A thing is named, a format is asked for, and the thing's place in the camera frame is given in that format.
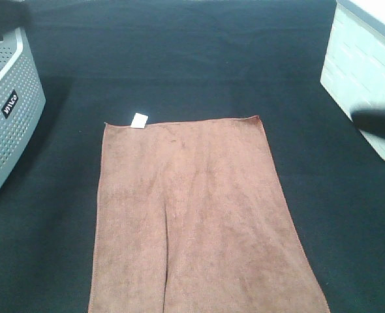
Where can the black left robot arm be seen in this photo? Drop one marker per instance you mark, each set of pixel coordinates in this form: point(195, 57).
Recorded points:
point(13, 14)

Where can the white towel label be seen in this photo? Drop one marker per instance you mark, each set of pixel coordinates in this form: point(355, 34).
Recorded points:
point(139, 121)

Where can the white perforated laundry basket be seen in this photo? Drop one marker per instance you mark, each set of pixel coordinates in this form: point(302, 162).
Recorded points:
point(22, 99)

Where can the brown towel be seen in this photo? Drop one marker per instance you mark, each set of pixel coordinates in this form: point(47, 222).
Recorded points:
point(191, 217)

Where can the white plastic bin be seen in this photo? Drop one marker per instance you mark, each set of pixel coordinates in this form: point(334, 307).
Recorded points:
point(353, 72)

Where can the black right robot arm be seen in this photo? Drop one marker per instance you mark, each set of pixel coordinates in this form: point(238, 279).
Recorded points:
point(370, 120)

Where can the black table cloth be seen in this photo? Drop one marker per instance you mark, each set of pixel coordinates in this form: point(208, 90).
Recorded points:
point(103, 61)

